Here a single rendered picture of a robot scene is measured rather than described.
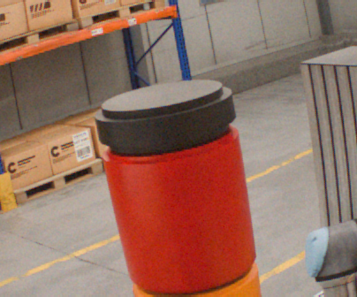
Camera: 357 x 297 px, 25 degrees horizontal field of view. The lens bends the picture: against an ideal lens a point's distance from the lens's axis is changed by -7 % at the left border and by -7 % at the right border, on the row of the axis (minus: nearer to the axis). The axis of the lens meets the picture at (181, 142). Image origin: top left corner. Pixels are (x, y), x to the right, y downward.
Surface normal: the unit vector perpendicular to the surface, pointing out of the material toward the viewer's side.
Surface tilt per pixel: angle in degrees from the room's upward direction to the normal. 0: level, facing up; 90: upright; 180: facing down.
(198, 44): 90
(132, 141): 90
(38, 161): 91
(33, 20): 91
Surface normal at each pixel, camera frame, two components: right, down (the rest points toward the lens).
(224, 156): 0.70, 0.05
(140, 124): -0.25, 0.28
